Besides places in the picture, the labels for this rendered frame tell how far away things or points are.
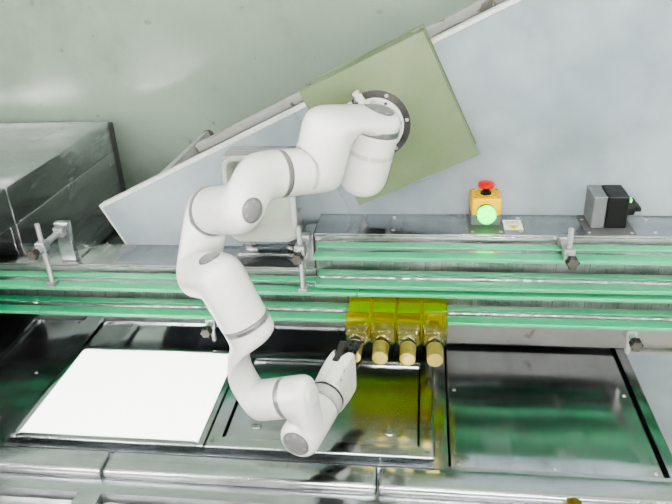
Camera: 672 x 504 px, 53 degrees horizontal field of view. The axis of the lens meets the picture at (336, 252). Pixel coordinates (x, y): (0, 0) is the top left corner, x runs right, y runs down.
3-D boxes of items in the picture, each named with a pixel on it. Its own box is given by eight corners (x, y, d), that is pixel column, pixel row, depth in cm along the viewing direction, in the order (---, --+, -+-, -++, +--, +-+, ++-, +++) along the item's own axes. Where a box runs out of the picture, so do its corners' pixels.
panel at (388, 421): (83, 354, 174) (11, 446, 144) (81, 344, 172) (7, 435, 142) (433, 366, 162) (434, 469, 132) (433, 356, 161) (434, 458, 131)
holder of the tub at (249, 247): (242, 244, 180) (235, 257, 173) (230, 146, 167) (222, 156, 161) (305, 245, 177) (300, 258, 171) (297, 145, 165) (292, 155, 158)
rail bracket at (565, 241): (552, 242, 155) (562, 270, 143) (555, 213, 152) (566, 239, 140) (570, 243, 155) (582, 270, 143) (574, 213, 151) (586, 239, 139)
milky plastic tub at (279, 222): (239, 227, 177) (230, 241, 169) (229, 145, 167) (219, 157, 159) (303, 228, 175) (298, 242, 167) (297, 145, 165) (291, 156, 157)
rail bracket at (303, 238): (302, 275, 166) (293, 301, 155) (297, 213, 159) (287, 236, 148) (314, 276, 166) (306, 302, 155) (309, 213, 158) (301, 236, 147)
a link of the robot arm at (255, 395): (274, 301, 115) (324, 395, 122) (217, 313, 121) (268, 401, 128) (252, 331, 108) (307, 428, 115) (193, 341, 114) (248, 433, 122)
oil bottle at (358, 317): (353, 300, 168) (343, 349, 149) (352, 280, 166) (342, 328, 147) (375, 301, 167) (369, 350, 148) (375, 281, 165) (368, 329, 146)
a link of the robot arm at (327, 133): (262, 183, 121) (278, 98, 114) (363, 173, 136) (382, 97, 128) (290, 207, 115) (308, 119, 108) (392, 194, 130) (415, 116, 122)
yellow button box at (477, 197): (468, 213, 168) (470, 225, 161) (470, 185, 164) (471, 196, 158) (497, 213, 167) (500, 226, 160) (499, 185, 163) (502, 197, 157)
